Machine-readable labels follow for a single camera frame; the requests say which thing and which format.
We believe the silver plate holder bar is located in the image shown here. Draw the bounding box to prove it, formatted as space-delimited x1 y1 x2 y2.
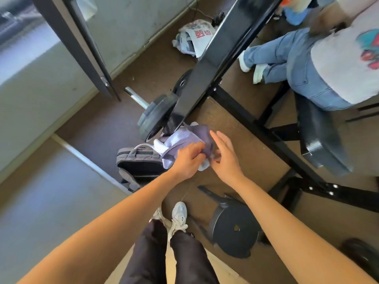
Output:
124 87 150 109

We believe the white left shoe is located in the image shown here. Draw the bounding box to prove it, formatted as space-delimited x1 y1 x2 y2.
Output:
149 207 172 229

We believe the black padded seat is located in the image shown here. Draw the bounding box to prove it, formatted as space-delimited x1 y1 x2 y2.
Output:
295 91 355 177

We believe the black charger with cable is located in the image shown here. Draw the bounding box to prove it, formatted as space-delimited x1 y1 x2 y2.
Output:
189 0 225 27

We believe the person's left forearm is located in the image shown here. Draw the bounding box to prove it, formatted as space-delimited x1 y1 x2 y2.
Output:
17 170 181 284

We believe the white right shoe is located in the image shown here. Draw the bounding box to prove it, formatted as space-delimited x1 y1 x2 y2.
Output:
168 201 189 234

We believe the black open window sash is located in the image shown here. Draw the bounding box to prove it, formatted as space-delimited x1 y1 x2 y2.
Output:
30 0 121 101

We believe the white shoe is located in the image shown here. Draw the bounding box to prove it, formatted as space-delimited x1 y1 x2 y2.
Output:
149 207 172 229
168 201 189 234

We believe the black round stool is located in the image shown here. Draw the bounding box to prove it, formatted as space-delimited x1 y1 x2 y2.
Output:
197 185 265 260

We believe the white printed bag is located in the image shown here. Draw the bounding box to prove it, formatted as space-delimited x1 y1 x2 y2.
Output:
172 19 219 59

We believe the person's right forearm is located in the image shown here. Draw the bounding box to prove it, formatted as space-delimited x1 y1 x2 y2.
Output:
232 176 378 284

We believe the black weight machine frame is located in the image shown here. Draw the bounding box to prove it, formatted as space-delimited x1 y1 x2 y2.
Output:
162 0 379 213

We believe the person's right hand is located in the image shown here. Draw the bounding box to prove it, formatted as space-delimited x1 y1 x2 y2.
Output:
209 130 246 188

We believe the person's left hand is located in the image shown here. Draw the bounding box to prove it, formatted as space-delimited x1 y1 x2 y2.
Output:
168 141 207 183

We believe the pale floor divider strip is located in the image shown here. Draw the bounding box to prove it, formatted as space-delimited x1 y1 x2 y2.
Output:
52 133 133 196

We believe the grey backpack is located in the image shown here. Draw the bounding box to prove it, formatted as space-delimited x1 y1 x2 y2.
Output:
116 144 167 192

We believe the pale lavender towel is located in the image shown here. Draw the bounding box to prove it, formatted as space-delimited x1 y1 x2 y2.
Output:
161 126 211 172

